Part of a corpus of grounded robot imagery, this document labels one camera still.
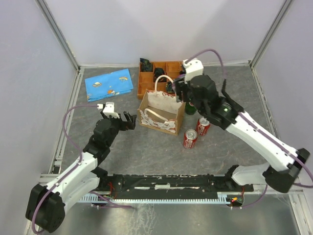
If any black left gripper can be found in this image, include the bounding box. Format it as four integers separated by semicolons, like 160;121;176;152
101;110;136;146

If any green glass bottle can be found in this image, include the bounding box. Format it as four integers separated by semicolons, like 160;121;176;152
185;102;197;115

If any red cola can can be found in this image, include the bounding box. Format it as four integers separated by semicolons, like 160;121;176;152
183;129;198;149
196;117;211;136

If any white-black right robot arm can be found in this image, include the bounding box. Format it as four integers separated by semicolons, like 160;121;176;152
172;74;310;193

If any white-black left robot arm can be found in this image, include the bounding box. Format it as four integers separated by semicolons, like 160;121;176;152
25;112;136;235

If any burlap canvas tote bag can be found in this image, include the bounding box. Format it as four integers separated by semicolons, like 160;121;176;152
137;75;185;136

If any blue-green rolled sock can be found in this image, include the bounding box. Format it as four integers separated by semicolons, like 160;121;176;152
166;82;175;94

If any blue space-print cloth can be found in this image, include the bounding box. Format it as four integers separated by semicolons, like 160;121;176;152
85;69;134;102

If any wooden compartment tray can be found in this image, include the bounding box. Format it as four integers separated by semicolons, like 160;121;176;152
137;61;184;100

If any black orange rolled sock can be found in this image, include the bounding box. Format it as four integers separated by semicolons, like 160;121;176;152
154;68;165;78

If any dark patterned rolled sock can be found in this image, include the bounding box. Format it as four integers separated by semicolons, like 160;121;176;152
139;58;153;72

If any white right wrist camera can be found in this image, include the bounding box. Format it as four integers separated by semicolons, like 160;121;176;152
182;58;204;84

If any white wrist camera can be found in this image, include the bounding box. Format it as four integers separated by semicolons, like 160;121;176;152
97;102;120;118
182;58;204;84

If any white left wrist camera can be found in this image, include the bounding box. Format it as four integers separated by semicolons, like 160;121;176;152
97;102;120;118

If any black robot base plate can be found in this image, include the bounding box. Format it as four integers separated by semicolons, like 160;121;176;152
94;174;254;199

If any white slotted cable duct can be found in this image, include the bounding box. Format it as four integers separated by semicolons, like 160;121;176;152
77;193;239;204

